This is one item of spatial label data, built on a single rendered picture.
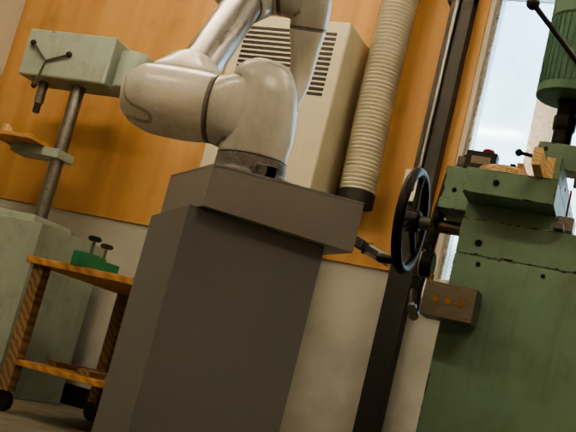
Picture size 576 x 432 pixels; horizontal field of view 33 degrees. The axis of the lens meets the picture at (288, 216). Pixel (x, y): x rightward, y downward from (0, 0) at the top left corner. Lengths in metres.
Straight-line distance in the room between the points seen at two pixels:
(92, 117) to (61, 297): 1.01
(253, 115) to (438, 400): 0.78
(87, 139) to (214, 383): 2.96
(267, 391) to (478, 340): 0.57
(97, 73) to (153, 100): 2.18
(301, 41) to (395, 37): 1.50
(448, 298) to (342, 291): 1.80
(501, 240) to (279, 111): 0.63
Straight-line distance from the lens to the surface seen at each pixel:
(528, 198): 2.25
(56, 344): 4.23
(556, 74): 2.58
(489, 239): 2.31
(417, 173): 2.53
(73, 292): 4.25
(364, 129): 3.94
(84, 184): 4.67
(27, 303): 3.41
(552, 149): 2.55
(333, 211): 1.96
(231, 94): 2.06
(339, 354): 3.95
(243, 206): 1.89
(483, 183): 2.27
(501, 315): 2.28
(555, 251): 2.30
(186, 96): 2.08
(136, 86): 2.13
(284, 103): 2.05
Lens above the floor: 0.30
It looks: 10 degrees up
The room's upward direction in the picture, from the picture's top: 14 degrees clockwise
